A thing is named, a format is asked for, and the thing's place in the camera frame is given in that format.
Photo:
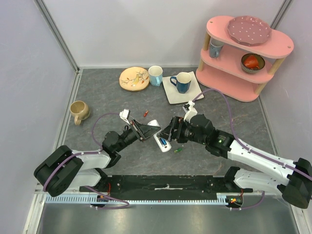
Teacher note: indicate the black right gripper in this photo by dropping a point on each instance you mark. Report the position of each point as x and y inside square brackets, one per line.
[175, 129]

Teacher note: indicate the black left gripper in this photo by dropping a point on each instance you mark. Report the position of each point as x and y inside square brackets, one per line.
[151, 130]

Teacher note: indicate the blue battery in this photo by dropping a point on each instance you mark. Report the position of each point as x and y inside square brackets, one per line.
[163, 142]

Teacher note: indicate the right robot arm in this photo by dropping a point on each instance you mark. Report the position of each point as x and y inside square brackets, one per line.
[291, 179]

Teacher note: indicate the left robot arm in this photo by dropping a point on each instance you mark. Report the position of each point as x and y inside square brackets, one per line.
[66, 168]

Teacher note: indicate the green battery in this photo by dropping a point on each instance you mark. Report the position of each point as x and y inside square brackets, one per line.
[178, 150]

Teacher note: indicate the beige floral plate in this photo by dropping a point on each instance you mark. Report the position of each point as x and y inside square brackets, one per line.
[134, 79]

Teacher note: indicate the dark blue mug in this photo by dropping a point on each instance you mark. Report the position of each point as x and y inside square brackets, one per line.
[181, 81]

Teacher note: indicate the light blue mug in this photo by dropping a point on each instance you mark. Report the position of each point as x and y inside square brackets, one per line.
[155, 75]

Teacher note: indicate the beige mug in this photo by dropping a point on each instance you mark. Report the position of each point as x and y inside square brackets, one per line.
[80, 111]

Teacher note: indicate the pink three-tier shelf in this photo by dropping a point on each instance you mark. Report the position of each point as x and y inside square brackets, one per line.
[240, 55]

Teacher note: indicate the blue grey mug on shelf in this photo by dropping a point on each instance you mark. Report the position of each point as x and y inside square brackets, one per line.
[215, 47]

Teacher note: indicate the red cup in bowl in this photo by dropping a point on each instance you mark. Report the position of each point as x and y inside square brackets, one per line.
[251, 62]

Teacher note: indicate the dark patterned bowl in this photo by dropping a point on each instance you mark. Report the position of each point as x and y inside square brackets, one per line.
[252, 71]

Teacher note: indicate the purple dotted plate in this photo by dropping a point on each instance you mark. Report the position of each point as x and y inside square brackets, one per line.
[248, 30]

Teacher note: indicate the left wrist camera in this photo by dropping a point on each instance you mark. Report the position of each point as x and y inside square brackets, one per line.
[124, 115]

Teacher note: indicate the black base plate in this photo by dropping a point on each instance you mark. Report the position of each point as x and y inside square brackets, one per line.
[209, 183]

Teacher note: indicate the slotted cable duct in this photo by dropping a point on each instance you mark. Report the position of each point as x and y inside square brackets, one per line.
[92, 198]

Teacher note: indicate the aluminium frame rail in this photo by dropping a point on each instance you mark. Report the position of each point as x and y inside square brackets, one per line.
[57, 34]

